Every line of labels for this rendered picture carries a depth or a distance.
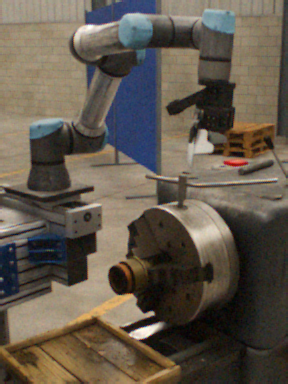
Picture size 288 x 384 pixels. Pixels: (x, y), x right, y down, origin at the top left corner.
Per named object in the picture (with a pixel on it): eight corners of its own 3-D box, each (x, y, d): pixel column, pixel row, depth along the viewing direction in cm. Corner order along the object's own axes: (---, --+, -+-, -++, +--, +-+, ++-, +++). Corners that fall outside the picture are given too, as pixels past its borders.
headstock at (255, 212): (270, 255, 217) (276, 155, 206) (382, 293, 182) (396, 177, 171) (149, 295, 179) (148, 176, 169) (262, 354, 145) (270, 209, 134)
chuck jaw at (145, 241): (162, 257, 150) (144, 217, 152) (171, 249, 146) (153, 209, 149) (128, 266, 143) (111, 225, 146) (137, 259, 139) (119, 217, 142)
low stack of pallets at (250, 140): (231, 144, 1044) (232, 121, 1032) (275, 148, 1005) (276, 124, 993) (202, 154, 938) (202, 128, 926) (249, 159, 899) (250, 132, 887)
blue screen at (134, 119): (67, 145, 1014) (62, 9, 948) (110, 143, 1040) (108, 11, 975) (126, 199, 642) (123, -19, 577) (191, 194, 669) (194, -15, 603)
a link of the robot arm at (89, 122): (54, 136, 201) (94, 15, 160) (92, 133, 209) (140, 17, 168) (64, 163, 196) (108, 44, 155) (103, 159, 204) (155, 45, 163)
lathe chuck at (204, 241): (149, 287, 167) (155, 187, 156) (223, 335, 145) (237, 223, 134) (124, 295, 161) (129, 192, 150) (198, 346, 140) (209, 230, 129)
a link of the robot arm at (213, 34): (221, 10, 130) (244, 11, 123) (216, 58, 134) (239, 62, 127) (193, 8, 126) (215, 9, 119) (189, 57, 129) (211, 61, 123)
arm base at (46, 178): (18, 186, 195) (16, 158, 192) (53, 179, 206) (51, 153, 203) (45, 193, 185) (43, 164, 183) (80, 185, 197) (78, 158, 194)
